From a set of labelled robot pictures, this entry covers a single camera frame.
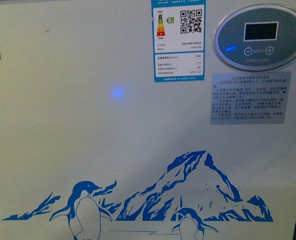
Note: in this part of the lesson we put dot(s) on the white chest freezer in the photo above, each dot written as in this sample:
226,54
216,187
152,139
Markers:
93,148

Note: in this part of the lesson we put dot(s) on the energy label sticker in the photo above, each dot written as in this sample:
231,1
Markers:
178,40

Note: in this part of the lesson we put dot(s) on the silver instruction sticker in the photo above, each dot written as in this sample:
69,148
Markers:
249,98

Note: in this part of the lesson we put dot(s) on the oval temperature control panel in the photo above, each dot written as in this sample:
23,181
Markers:
257,38

